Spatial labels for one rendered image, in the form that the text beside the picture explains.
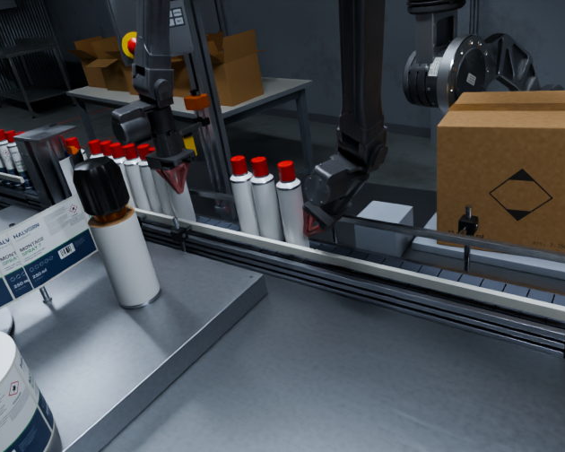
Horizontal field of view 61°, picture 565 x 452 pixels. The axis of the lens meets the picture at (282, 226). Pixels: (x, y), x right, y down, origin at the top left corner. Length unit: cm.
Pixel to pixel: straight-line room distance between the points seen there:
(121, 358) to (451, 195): 71
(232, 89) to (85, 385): 220
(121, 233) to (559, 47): 322
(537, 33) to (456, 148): 279
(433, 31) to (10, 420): 110
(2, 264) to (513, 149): 100
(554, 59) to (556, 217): 276
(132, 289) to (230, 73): 201
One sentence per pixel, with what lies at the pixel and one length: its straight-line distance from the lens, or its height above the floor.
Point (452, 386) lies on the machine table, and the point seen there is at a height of 83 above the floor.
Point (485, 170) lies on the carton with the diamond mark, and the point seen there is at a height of 103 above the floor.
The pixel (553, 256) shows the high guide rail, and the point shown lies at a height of 96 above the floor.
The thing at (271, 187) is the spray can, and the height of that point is 102.
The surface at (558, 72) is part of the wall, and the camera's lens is 375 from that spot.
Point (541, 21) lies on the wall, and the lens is 374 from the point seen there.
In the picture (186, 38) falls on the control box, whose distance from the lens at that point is 122.
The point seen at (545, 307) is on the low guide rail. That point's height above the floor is 91.
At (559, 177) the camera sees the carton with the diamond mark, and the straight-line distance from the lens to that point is 100.
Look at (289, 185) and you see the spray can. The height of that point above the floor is 105.
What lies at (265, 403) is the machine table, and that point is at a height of 83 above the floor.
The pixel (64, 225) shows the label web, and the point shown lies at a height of 101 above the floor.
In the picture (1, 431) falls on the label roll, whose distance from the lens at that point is 76.
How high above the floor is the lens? 143
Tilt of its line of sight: 28 degrees down
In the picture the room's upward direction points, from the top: 10 degrees counter-clockwise
